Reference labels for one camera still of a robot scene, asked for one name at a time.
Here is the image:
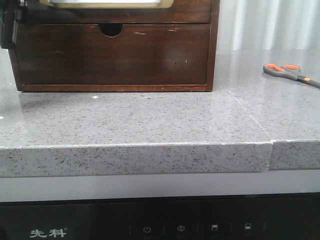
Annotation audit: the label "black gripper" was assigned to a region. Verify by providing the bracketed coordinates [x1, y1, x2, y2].
[0, 0, 27, 49]

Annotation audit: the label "grey orange handled scissors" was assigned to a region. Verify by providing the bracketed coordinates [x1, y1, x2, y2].
[263, 63, 320, 89]

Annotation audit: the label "dark brown wooden cabinet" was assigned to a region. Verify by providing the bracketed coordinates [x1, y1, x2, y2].
[6, 0, 220, 92]

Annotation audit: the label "white corrugated back panel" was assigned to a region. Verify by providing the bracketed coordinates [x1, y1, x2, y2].
[217, 0, 320, 52]

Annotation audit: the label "black appliance control panel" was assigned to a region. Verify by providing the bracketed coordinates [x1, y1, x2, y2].
[0, 193, 320, 240]

